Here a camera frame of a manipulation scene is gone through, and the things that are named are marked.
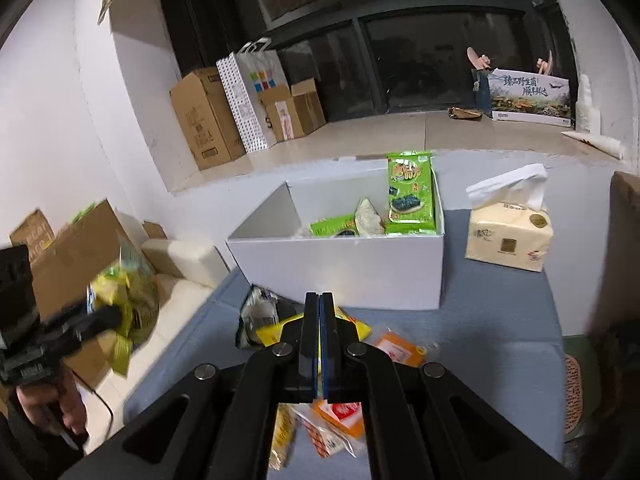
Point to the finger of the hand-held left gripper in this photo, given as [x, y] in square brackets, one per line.
[97, 322]

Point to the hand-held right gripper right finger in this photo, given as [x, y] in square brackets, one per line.
[327, 350]

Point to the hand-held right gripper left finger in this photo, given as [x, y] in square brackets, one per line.
[311, 350]

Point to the yellow-green chips bag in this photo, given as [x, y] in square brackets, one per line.
[127, 310]

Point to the yellow snack packet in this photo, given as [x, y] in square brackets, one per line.
[285, 330]

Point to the white cardboard box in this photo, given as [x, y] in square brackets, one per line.
[350, 270]

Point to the light green snack packet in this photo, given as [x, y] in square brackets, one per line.
[330, 225]

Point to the green seaweed packet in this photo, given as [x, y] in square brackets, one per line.
[410, 195]

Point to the person's left hand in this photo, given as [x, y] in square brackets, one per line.
[55, 410]

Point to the dark green snack packet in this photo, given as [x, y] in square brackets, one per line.
[257, 317]

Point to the orange labelled clear packet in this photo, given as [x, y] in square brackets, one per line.
[397, 350]

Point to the large flat cardboard box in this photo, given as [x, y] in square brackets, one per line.
[75, 255]

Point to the round cartoon cookie packet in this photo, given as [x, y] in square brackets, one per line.
[282, 435]

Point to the red checkered snack packet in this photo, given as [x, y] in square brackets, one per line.
[325, 440]

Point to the cream sofa cushion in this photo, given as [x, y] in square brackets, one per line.
[185, 265]

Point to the small cardboard piece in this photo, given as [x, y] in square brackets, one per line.
[152, 230]

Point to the green packaged goods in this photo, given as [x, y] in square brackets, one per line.
[85, 211]

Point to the yellow tissue pack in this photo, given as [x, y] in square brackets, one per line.
[505, 240]

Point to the tall brown cardboard box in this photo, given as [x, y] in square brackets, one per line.
[205, 120]

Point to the small open cardboard box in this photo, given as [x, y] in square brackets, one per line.
[295, 112]

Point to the round patterned pad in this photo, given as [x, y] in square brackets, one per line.
[575, 395]

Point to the dotted white paper bag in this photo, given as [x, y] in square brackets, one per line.
[252, 100]

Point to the green floor mat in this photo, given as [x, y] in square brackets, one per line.
[597, 375]

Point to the brown wrapper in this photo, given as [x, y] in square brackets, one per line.
[465, 113]

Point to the blue bag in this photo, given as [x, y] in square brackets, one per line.
[481, 90]

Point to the landscape printed box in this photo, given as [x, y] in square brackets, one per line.
[530, 97]

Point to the dark window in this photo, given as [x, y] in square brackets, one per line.
[400, 20]

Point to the white tube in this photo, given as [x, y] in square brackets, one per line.
[597, 144]

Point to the white plastic bottle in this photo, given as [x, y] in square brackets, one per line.
[587, 107]

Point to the pink curved toy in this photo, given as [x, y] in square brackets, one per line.
[546, 64]

